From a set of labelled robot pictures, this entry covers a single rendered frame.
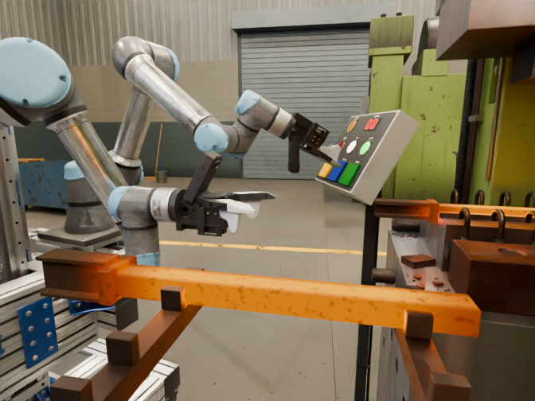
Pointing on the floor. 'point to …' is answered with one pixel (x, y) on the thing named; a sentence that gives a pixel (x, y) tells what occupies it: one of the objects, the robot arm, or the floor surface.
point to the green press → (416, 107)
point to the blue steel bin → (44, 184)
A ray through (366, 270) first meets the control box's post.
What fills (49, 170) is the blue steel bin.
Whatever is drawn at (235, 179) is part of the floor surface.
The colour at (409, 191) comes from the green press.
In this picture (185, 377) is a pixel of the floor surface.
